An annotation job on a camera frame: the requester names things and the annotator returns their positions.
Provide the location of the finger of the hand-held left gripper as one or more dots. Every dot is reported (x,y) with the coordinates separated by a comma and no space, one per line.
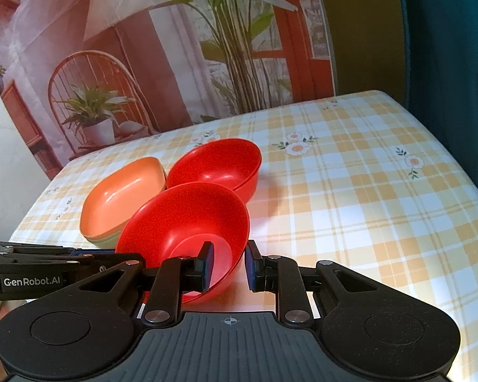
(44,250)

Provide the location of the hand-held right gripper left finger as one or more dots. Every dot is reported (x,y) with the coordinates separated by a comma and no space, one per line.
(208,264)

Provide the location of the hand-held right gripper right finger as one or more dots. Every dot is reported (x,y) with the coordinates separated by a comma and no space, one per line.
(251,266)

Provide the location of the red bowl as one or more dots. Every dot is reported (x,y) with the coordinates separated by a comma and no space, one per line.
(175,223)
(211,163)

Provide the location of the green square plate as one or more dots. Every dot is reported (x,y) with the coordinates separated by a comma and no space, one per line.
(105,242)

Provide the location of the orange square plate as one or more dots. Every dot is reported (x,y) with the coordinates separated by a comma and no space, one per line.
(119,195)

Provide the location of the checkered floral tablecloth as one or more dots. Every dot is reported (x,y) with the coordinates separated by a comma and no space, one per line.
(362,187)

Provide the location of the teal curtain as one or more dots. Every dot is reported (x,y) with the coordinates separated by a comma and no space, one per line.
(450,47)

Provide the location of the printed wall cloth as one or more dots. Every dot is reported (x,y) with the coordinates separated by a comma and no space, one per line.
(143,47)

